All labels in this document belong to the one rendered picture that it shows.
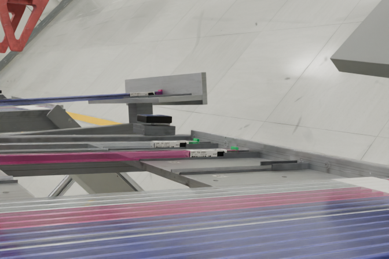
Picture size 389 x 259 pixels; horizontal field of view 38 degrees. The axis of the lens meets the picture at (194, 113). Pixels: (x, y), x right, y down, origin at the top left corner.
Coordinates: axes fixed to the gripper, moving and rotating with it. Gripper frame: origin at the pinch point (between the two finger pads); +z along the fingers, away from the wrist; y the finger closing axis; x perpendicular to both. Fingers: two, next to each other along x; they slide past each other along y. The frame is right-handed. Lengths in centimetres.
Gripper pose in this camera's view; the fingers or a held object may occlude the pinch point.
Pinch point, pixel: (7, 45)
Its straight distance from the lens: 79.7
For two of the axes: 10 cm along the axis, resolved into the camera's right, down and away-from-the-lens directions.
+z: -0.6, 10.0, 0.5
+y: 5.1, 0.7, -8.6
